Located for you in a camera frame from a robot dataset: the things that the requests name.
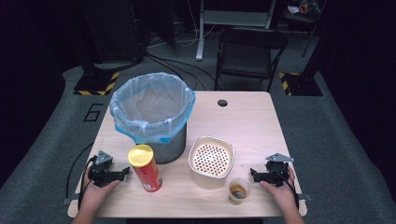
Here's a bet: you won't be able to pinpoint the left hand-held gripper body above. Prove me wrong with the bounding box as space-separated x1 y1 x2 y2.
88 150 124 189

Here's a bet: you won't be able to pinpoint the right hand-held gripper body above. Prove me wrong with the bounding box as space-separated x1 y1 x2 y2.
264 152 294 188

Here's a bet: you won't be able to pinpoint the red chip can yellow lid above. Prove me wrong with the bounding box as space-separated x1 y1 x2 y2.
127 144 163 193

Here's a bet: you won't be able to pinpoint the clear plastic cup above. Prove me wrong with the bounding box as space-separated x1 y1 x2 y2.
228 177 251 206

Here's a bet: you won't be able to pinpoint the white square strainer container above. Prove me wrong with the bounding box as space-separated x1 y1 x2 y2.
187 135 236 190

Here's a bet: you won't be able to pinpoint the grey metal trash bin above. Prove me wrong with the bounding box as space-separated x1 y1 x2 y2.
135 122 188 165

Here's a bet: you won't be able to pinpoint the blue plastic bin bag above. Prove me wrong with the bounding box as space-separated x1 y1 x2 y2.
108 72 197 145

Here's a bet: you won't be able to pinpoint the person's left hand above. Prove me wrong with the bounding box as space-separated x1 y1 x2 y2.
78 167 120 215

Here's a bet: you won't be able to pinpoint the person's right hand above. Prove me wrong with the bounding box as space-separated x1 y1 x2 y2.
260 166 299 213

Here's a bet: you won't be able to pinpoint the black stand base hazard tape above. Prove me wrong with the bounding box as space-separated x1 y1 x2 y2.
278 72 324 97
73 63 120 96

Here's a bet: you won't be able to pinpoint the black folding chair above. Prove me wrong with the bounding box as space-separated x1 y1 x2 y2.
214 27 289 92

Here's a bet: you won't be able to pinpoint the black equipment cabinet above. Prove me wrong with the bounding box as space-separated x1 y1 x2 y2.
78 0 148 63

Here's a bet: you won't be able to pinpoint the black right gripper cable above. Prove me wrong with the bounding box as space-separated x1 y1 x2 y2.
270 167 301 210

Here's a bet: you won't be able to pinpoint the black floor cables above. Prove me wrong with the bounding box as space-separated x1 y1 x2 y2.
145 51 220 91

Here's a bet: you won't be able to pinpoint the white floor cable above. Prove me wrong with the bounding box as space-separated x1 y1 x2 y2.
174 0 217 49

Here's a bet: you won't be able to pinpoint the grey metal desk frame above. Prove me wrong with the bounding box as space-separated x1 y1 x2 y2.
195 0 278 62

